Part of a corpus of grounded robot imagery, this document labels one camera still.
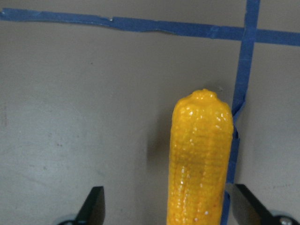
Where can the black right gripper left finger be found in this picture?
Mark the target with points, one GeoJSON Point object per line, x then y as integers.
{"type": "Point", "coordinates": [92, 211]}

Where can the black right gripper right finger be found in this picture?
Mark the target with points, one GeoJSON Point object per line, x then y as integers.
{"type": "Point", "coordinates": [247, 209]}

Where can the yellow toy corn cob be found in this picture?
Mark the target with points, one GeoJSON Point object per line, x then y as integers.
{"type": "Point", "coordinates": [200, 146]}

